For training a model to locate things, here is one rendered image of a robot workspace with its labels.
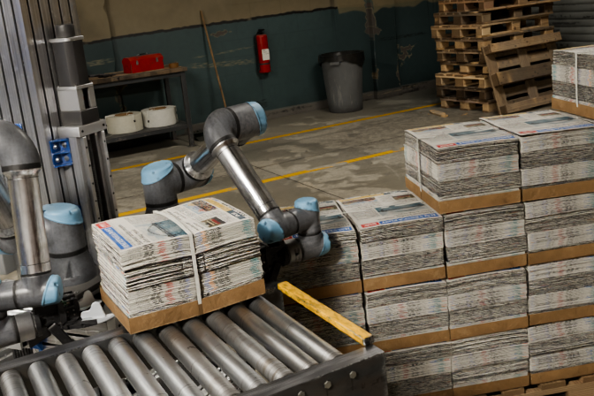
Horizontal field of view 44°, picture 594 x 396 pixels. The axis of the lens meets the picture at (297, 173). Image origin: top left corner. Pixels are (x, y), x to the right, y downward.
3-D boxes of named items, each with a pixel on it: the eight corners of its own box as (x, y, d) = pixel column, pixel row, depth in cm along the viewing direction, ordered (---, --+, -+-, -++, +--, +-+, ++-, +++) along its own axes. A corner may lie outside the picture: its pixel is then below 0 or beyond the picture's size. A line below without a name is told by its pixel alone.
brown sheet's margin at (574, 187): (480, 175, 283) (480, 164, 282) (551, 166, 286) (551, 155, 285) (522, 201, 246) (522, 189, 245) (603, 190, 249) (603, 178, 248)
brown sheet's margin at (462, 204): (405, 186, 279) (404, 175, 278) (476, 176, 282) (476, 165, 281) (438, 214, 242) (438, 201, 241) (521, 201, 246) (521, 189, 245)
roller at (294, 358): (232, 319, 203) (243, 305, 203) (318, 391, 162) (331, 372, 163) (219, 310, 200) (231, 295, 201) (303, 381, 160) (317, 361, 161)
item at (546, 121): (477, 119, 277) (477, 117, 276) (549, 110, 280) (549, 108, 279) (519, 137, 241) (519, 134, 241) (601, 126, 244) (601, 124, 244)
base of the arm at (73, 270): (36, 285, 222) (30, 254, 219) (71, 266, 235) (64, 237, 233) (75, 289, 215) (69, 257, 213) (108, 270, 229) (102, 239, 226)
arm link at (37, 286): (42, 116, 193) (67, 299, 194) (0, 121, 192) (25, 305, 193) (31, 113, 181) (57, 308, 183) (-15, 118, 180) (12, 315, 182)
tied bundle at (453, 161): (405, 188, 279) (400, 129, 274) (478, 178, 283) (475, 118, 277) (438, 216, 243) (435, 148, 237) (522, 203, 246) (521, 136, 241)
